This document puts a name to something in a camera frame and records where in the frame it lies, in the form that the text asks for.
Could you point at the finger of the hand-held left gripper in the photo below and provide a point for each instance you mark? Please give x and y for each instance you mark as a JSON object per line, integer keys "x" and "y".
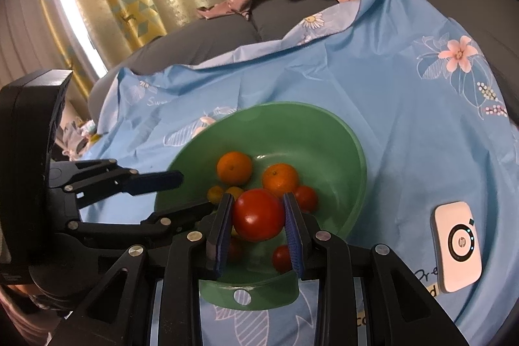
{"x": 178, "y": 218}
{"x": 154, "y": 182}

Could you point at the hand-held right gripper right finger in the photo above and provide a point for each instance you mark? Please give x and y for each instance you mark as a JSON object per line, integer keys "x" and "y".
{"x": 294, "y": 240}

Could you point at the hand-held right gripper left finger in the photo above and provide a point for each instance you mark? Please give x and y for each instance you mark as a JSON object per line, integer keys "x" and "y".
{"x": 221, "y": 240}

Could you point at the green plastic bowl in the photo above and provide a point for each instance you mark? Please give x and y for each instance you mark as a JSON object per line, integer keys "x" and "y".
{"x": 324, "y": 151}

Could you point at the orange mandarin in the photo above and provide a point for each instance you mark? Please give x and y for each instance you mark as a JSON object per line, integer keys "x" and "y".
{"x": 234, "y": 167}
{"x": 280, "y": 177}

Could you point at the clutter pile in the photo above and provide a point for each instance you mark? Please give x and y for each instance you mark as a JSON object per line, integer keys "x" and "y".
{"x": 79, "y": 131}

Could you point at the white rounded pocket device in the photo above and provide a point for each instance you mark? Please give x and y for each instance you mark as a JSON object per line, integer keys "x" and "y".
{"x": 457, "y": 246}

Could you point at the blue floral bed sheet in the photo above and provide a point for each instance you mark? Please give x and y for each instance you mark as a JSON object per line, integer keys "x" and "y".
{"x": 365, "y": 66}

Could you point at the grey sofa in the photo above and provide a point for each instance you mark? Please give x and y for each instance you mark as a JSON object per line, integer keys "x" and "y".
{"x": 284, "y": 19}

